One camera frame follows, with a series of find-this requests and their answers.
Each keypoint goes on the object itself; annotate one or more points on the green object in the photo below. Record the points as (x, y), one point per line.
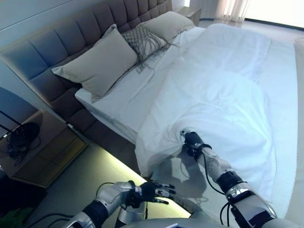
(14, 218)

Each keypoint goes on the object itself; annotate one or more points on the small wooden nightstand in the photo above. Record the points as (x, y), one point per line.
(193, 15)

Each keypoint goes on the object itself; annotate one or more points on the sheer beige curtain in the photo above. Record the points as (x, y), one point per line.
(232, 10)

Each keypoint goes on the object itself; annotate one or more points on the glowing under-bed light strip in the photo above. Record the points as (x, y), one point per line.
(114, 166)

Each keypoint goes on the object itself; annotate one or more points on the white duvet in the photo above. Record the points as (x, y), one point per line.
(225, 95)

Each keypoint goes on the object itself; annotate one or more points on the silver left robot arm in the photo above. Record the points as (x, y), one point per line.
(111, 192)

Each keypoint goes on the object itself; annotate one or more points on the white fitted mattress sheet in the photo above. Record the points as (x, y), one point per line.
(133, 99)

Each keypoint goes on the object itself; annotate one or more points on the grey fringed macrame cushion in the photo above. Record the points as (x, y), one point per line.
(142, 38)

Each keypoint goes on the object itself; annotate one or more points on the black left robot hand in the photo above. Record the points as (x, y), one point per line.
(152, 191)

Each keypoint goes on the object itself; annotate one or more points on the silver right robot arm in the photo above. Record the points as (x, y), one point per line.
(232, 187)

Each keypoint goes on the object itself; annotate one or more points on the large beige pillow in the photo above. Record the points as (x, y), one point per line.
(102, 64)
(168, 25)

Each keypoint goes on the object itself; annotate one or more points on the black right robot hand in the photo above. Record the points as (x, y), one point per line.
(193, 139)

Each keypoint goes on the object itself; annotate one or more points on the wooden nightstand with lamp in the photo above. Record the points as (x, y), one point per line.
(52, 156)

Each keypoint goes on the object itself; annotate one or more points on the brown upholstered bed frame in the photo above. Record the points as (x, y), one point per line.
(78, 111)

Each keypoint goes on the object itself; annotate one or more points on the grey tufted headboard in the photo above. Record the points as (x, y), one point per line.
(71, 38)

